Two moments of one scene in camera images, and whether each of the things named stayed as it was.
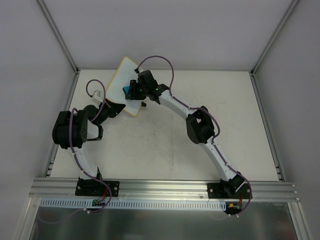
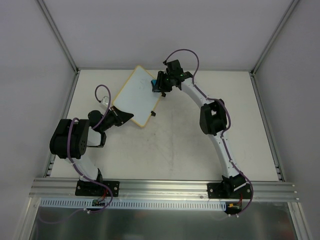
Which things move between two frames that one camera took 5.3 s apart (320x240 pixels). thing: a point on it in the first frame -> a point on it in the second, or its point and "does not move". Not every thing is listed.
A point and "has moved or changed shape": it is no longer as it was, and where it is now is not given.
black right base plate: x=228 y=190 does not move
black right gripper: x=135 y=91 -> x=158 y=83
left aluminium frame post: x=59 y=36 does not move
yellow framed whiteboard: x=124 y=74 has moved or changed shape
